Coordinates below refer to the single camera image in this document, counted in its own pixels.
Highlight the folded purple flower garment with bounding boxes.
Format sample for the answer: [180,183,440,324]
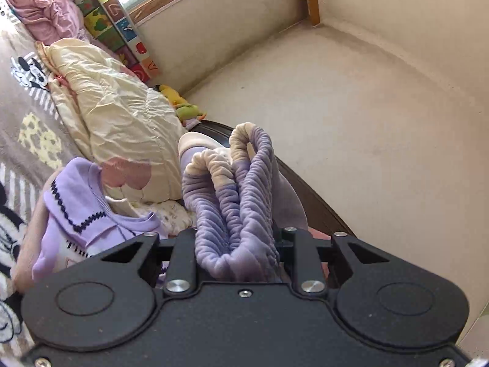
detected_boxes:
[31,158,167,282]

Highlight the grey cartoon mouse fleece blanket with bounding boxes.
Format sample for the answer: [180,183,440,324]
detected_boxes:
[1,0,80,366]

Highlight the colourful alphabet bed bumper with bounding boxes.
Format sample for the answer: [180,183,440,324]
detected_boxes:
[71,0,160,83]

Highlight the yellow green plush toy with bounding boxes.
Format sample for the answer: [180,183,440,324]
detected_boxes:
[154,84,206,124]

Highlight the pink crumpled blanket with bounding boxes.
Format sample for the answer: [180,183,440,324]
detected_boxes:
[6,0,92,46]

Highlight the purple and cream sweatpants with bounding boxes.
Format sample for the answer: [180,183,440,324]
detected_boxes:
[178,123,308,283]

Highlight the floral white folded garment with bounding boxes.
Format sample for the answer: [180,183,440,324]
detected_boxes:
[105,195,194,238]

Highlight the cream yellow quilt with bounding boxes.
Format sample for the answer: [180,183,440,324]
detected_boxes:
[35,38,185,203]

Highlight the folded tan brown garment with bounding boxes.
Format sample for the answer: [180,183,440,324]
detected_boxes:
[11,167,63,294]

